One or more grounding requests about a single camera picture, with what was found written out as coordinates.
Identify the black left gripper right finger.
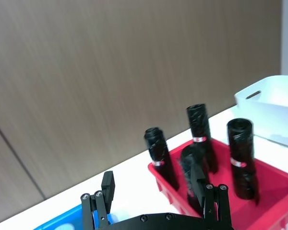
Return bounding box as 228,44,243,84
190,161,234,226

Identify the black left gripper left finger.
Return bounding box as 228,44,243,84
80,171,116,230

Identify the blue plastic bin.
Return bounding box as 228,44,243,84
35,205,119,230

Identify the black bag roll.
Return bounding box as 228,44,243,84
227,118,261,207
144,127,180,191
180,145,211,214
186,103,219,174

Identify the red plastic bin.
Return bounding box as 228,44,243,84
147,138,288,230

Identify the white plastic bin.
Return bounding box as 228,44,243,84
234,75,288,150

